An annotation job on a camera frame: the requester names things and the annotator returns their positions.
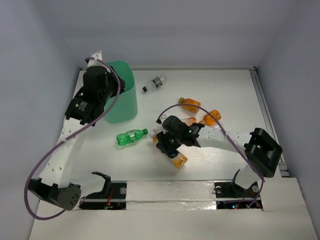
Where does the clear bottle orange label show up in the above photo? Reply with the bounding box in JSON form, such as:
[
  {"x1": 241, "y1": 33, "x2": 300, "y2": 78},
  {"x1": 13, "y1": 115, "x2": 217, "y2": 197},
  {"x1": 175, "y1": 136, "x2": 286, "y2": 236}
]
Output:
[{"x1": 180, "y1": 117, "x2": 197, "y2": 126}]

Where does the orange juice bottle blue label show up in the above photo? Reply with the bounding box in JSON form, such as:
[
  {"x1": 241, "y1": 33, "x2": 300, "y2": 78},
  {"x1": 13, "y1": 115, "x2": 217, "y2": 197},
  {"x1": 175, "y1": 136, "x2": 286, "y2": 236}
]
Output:
[{"x1": 149, "y1": 131, "x2": 188, "y2": 169}]

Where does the green Sprite bottle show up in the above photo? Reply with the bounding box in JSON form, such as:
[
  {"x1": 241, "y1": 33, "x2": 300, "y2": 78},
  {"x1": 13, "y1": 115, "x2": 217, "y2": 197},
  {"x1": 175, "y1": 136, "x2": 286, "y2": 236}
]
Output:
[{"x1": 116, "y1": 128, "x2": 149, "y2": 147}]

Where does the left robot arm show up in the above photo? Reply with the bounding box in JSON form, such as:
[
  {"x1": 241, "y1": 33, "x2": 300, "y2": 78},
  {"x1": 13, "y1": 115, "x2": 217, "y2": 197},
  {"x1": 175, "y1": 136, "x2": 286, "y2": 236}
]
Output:
[{"x1": 23, "y1": 64, "x2": 126, "y2": 216}]

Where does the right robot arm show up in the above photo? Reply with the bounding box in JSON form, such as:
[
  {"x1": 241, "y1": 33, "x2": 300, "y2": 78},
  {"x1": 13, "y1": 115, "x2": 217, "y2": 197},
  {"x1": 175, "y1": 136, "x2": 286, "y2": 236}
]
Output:
[{"x1": 152, "y1": 115, "x2": 283, "y2": 196}]

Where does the green plastic bin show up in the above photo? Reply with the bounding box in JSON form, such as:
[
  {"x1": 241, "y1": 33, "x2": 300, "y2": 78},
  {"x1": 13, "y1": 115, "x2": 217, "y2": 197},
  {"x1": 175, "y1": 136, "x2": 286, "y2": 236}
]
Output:
[{"x1": 104, "y1": 60, "x2": 138, "y2": 124}]

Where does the amber ribbed orange bottle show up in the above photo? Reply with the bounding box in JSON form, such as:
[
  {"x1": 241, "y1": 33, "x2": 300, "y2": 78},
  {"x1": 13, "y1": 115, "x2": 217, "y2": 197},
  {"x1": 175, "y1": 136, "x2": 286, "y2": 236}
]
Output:
[{"x1": 178, "y1": 97, "x2": 201, "y2": 114}]

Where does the small orange juice bottle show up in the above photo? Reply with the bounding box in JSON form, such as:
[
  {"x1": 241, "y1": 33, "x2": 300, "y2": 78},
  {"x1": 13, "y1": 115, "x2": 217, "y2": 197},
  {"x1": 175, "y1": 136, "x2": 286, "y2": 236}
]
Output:
[{"x1": 199, "y1": 109, "x2": 222, "y2": 127}]

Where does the clear Pepsi bottle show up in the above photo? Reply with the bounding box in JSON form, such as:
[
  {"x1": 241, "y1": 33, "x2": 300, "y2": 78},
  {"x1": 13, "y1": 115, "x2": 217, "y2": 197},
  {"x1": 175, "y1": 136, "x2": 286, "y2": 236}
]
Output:
[{"x1": 142, "y1": 74, "x2": 167, "y2": 94}]

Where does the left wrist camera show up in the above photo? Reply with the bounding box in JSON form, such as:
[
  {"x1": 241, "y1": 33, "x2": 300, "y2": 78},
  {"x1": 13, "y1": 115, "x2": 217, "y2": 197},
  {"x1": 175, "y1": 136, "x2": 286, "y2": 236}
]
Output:
[{"x1": 85, "y1": 50, "x2": 104, "y2": 68}]

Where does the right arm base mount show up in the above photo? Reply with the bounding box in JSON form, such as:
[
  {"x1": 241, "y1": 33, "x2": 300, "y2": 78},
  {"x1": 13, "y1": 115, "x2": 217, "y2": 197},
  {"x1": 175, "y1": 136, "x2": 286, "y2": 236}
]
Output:
[{"x1": 212, "y1": 170, "x2": 263, "y2": 210}]

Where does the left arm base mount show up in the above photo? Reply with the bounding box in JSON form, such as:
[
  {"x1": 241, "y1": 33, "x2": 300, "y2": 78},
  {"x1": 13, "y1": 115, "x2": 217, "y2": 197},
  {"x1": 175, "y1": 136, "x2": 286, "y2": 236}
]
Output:
[{"x1": 78, "y1": 171, "x2": 128, "y2": 210}]

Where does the aluminium rail right edge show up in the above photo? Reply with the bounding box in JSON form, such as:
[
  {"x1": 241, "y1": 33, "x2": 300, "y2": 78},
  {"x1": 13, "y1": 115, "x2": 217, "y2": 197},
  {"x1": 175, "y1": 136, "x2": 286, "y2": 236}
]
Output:
[{"x1": 249, "y1": 67, "x2": 291, "y2": 178}]

